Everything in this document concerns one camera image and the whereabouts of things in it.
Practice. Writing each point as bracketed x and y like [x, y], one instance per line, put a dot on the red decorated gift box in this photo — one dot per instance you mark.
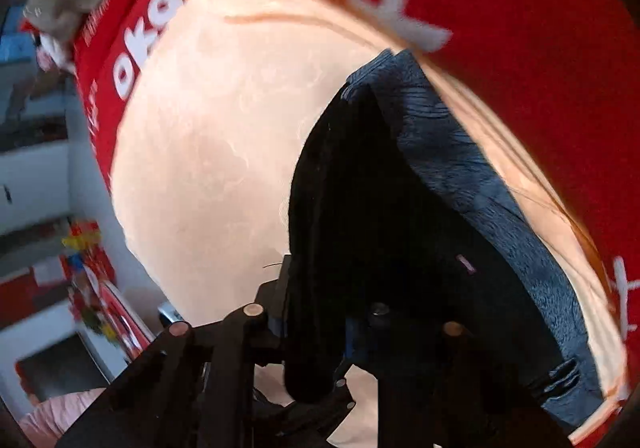
[94, 297]

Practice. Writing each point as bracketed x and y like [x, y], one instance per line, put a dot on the dark navy pants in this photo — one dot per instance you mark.
[392, 201]

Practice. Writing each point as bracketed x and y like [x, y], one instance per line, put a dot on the white cabinet shelf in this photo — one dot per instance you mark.
[49, 177]

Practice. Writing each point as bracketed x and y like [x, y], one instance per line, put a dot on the red blanket with white characters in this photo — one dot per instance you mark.
[471, 42]

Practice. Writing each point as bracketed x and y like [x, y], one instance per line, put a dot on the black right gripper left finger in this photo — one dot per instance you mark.
[195, 387]

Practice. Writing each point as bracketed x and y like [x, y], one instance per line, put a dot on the cream satin bed sheet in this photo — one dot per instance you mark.
[209, 143]

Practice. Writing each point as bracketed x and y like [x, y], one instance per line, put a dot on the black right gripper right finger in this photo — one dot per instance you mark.
[455, 377]

